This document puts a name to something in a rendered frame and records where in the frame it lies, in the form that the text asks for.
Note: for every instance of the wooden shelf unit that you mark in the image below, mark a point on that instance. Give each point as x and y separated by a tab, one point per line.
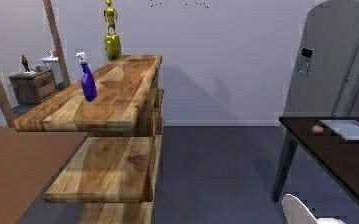
113	96

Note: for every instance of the purple spray bottle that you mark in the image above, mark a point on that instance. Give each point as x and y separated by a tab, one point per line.
88	83

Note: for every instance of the gold figure statue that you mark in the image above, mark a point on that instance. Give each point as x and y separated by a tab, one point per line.
112	40

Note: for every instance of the small pink round object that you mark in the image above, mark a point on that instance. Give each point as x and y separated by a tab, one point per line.
317	129

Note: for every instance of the white sink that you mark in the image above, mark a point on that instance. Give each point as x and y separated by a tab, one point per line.
50	60

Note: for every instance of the brown chest of drawers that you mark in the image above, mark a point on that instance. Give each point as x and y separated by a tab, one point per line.
33	87

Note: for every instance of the grey fridge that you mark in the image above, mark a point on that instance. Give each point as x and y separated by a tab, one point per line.
330	60

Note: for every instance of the small dark figurine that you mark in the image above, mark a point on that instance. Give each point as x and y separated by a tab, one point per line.
25	63

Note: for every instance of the dark table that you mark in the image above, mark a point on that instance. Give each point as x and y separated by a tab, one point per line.
340	156

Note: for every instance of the brown wooden door frame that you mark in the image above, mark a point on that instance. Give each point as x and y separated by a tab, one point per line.
55	36

